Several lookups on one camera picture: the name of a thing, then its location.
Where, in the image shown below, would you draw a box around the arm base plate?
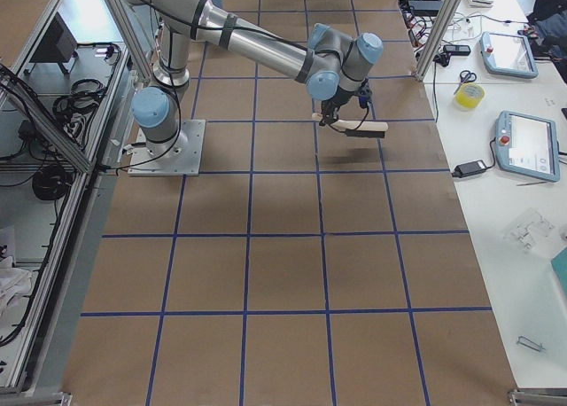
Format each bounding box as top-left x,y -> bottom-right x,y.
128,120 -> 206,176

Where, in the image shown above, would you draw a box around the far teach pendant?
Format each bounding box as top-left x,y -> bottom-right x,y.
479,32 -> 539,79

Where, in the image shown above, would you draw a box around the yellow tape roll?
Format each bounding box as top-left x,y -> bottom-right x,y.
454,82 -> 485,111

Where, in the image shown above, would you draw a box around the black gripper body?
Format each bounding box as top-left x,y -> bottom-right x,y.
321,80 -> 371,118

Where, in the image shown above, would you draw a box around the teach pendant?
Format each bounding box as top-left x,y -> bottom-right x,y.
479,32 -> 539,79
495,111 -> 561,183

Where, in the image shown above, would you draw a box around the aluminium frame post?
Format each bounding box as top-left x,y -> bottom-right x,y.
415,0 -> 462,82

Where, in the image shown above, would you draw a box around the black power adapter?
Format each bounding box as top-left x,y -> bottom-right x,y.
451,160 -> 492,178

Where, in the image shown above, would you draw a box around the black handled scissors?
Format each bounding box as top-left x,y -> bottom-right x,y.
454,70 -> 477,95

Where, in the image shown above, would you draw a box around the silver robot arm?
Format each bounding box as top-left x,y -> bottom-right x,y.
134,0 -> 388,138

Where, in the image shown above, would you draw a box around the near teach pendant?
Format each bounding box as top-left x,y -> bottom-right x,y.
495,111 -> 561,183

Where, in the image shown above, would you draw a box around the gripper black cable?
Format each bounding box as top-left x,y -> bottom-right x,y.
336,93 -> 372,135

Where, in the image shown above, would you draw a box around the beige hand brush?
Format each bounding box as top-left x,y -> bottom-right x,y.
312,113 -> 389,138

